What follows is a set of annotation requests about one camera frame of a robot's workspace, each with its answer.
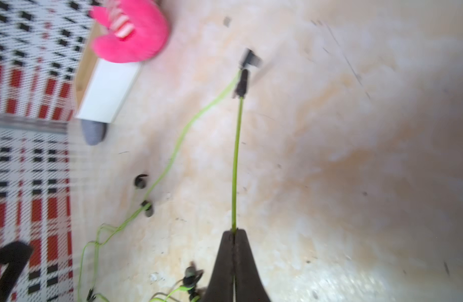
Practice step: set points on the grey oval pad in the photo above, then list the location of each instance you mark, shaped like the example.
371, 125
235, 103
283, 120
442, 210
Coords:
94, 132

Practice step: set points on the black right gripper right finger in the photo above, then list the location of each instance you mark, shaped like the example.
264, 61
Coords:
248, 285

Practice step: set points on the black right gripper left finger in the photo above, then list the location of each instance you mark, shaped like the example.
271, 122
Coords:
221, 284

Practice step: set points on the pink owl plush toy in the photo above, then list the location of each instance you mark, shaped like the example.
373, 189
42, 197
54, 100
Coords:
136, 30

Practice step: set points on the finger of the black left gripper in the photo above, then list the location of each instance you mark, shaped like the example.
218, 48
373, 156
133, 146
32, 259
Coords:
14, 256

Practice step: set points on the green wired earphones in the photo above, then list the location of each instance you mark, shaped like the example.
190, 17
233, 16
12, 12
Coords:
249, 59
106, 232

